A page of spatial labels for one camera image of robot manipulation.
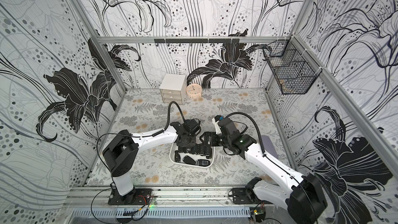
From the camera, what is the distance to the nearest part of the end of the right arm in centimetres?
56

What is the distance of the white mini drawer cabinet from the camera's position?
3.41 feet

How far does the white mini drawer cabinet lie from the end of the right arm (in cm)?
45
